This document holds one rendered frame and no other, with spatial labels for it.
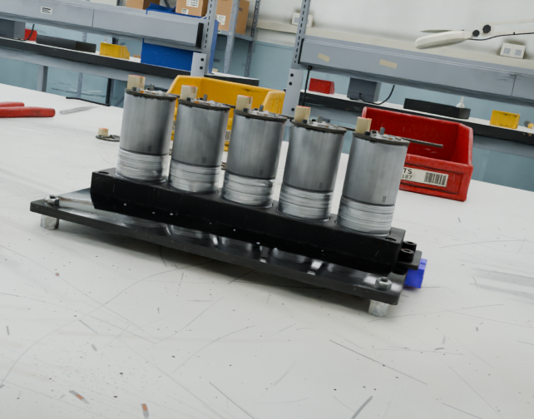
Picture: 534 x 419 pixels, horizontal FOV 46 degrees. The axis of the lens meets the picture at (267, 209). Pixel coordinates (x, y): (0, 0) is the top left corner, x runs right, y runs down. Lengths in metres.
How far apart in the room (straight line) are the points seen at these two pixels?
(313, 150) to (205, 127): 0.05
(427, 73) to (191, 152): 2.28
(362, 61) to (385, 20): 2.18
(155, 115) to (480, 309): 0.17
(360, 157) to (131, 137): 0.11
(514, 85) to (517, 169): 2.19
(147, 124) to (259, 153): 0.06
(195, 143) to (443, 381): 0.15
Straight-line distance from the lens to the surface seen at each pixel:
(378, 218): 0.27
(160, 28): 2.88
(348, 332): 0.22
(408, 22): 4.72
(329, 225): 0.28
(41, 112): 0.64
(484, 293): 0.31
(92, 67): 3.12
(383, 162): 0.27
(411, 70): 2.55
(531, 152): 2.62
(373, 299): 0.24
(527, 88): 2.54
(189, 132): 0.29
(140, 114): 0.30
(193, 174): 0.29
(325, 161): 0.28
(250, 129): 0.28
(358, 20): 4.78
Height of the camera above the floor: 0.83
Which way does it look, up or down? 13 degrees down
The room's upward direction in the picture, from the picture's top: 10 degrees clockwise
